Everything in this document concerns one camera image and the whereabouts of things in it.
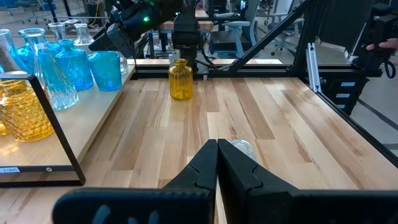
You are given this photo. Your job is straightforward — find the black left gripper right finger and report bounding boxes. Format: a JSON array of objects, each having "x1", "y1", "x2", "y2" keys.
[{"x1": 217, "y1": 139, "x2": 398, "y2": 224}]

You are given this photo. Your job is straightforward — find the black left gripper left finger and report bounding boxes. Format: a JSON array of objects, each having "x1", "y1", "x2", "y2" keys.
[{"x1": 52, "y1": 139, "x2": 218, "y2": 224}]

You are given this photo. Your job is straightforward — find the clear ribbed glass vase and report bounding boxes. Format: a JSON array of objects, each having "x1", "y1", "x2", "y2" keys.
[
  {"x1": 73, "y1": 23, "x2": 130, "y2": 75},
  {"x1": 228, "y1": 139, "x2": 258, "y2": 162}
]

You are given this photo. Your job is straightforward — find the teal cylindrical glass vase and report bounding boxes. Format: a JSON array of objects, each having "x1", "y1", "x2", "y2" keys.
[{"x1": 87, "y1": 50, "x2": 123, "y2": 92}]

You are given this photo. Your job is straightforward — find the yellow ribbed glass vase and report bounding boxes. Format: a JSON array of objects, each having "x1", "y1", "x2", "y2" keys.
[
  {"x1": 0, "y1": 80, "x2": 9, "y2": 137},
  {"x1": 168, "y1": 58, "x2": 194, "y2": 101}
]

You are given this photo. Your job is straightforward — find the teal textured glass vase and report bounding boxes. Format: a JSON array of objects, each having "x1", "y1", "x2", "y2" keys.
[
  {"x1": 53, "y1": 39, "x2": 94, "y2": 92},
  {"x1": 15, "y1": 43, "x2": 41, "y2": 74}
]

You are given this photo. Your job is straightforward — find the clear conical glass vase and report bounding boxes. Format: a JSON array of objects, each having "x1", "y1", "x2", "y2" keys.
[{"x1": 47, "y1": 22, "x2": 68, "y2": 43}]

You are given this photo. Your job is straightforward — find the clear diamond-cut conical vase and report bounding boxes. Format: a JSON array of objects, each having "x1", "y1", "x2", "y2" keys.
[{"x1": 17, "y1": 27, "x2": 80, "y2": 111}]

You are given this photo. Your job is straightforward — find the clear smooth glass carafe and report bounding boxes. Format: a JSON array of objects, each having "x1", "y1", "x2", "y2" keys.
[{"x1": 0, "y1": 28, "x2": 16, "y2": 73}]

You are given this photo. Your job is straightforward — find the yellow honeycomb glass vase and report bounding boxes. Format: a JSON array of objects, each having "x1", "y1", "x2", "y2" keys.
[{"x1": 0, "y1": 70, "x2": 55, "y2": 143}]

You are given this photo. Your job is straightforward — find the background wooden table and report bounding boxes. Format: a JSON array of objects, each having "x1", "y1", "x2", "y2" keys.
[{"x1": 160, "y1": 9, "x2": 215, "y2": 32}]

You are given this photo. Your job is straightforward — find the grey office chair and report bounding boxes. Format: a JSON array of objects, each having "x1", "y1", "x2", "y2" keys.
[
  {"x1": 269, "y1": 0, "x2": 307, "y2": 57},
  {"x1": 210, "y1": 0, "x2": 261, "y2": 58}
]

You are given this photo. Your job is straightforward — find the black drawer unit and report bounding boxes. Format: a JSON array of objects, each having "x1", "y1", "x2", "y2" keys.
[{"x1": 322, "y1": 76, "x2": 363, "y2": 116}]

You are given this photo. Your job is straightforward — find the black panel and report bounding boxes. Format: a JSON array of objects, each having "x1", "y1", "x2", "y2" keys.
[{"x1": 320, "y1": 0, "x2": 374, "y2": 60}]

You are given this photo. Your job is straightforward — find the person's hand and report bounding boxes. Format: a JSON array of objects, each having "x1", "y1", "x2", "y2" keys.
[{"x1": 366, "y1": 37, "x2": 398, "y2": 51}]

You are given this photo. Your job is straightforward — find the black handheld device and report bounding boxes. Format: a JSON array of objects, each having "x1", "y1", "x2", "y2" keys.
[{"x1": 354, "y1": 2, "x2": 398, "y2": 79}]

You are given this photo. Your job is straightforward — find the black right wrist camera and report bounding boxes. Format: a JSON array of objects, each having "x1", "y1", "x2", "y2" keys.
[{"x1": 88, "y1": 22, "x2": 137, "y2": 60}]

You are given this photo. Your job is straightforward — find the wooden shelf with black frame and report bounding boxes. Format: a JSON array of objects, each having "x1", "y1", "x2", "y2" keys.
[{"x1": 0, "y1": 63, "x2": 136, "y2": 188}]

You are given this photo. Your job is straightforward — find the black aluminium rig frame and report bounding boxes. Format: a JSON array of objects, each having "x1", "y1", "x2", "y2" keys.
[{"x1": 132, "y1": 0, "x2": 398, "y2": 169}]

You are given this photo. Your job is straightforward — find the silver metal bracket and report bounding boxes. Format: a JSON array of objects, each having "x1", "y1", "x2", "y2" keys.
[{"x1": 305, "y1": 42, "x2": 322, "y2": 93}]

